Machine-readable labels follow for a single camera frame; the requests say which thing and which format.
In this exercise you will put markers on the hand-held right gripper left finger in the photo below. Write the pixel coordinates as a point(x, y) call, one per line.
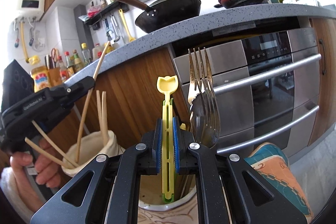
point(157, 146)

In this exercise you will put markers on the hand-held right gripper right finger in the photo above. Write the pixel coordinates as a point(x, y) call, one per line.
point(176, 146)

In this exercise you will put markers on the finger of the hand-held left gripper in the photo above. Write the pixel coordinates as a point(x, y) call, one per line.
point(74, 101)
point(81, 85)

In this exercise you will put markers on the silver spoon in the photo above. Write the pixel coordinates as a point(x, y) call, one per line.
point(199, 121)

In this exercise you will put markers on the cream floral ceramic utensil holder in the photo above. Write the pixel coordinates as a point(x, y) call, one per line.
point(110, 145)

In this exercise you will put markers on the silver fork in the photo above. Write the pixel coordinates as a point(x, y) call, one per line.
point(213, 108)

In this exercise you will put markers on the yellow plastic utensil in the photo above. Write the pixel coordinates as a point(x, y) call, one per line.
point(167, 87)

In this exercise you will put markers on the gold fork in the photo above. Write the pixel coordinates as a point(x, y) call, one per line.
point(193, 87)

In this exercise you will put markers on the person's left hand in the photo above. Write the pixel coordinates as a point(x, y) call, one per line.
point(46, 169)

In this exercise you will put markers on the red label sauce bottle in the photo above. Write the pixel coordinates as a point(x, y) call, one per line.
point(63, 72)

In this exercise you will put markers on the green label sauce bottle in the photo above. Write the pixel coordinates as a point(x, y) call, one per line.
point(78, 62)

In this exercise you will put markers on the dark sauce bottle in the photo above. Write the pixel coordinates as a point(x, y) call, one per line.
point(69, 65)

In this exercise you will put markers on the wooden knife holder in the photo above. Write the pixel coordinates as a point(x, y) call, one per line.
point(53, 73)

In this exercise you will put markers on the yellow cap oil bottle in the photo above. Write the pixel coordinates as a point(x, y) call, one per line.
point(86, 54)

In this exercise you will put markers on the yellow jar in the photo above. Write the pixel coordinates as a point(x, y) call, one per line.
point(40, 81)

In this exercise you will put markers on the white plastic bottle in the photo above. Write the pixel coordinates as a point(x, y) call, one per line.
point(97, 52)

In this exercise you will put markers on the scissors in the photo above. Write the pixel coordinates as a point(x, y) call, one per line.
point(54, 54)

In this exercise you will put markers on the metal can opener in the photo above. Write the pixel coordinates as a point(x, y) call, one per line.
point(111, 29)

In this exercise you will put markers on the yellow spatula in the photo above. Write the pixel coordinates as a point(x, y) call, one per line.
point(126, 27)

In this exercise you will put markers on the red packet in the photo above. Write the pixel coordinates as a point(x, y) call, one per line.
point(94, 12)

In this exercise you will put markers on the spice jar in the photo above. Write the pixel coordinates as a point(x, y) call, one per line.
point(102, 0)

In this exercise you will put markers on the stainless steel built-in oven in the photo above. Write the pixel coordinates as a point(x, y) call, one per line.
point(231, 74)

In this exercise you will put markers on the printed tablecloth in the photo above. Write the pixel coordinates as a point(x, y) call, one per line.
point(278, 179)

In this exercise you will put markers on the black wok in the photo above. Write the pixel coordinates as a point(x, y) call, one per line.
point(170, 11)

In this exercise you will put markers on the grey kitchen countertop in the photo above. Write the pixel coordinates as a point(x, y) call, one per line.
point(210, 22)

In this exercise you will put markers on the silver foil tray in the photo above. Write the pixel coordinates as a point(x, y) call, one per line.
point(307, 1)

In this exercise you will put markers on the black wall shelf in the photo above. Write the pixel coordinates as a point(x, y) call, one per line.
point(105, 14)

